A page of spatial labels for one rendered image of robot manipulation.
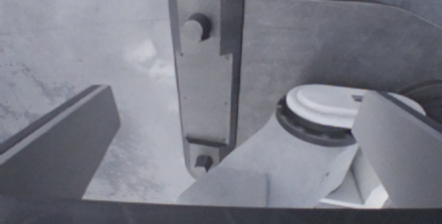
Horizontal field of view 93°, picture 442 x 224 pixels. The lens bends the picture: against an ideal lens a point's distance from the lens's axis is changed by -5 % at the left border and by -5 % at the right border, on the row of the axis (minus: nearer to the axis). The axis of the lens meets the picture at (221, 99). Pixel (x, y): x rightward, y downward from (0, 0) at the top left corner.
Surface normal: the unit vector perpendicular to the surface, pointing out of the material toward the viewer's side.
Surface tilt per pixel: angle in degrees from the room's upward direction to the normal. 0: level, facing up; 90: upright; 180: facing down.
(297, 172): 90
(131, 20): 0
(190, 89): 0
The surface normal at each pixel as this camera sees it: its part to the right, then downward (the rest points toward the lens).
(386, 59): -0.23, 0.50
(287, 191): 0.01, -0.86
